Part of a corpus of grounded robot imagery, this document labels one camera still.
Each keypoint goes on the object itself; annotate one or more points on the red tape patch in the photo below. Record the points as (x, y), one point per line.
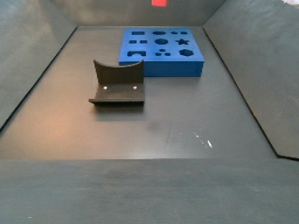
(159, 3)

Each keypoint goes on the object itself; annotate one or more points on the blue shape sorter block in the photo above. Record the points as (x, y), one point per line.
(167, 49)

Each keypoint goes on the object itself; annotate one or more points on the black curved holder stand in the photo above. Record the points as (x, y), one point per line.
(121, 84)

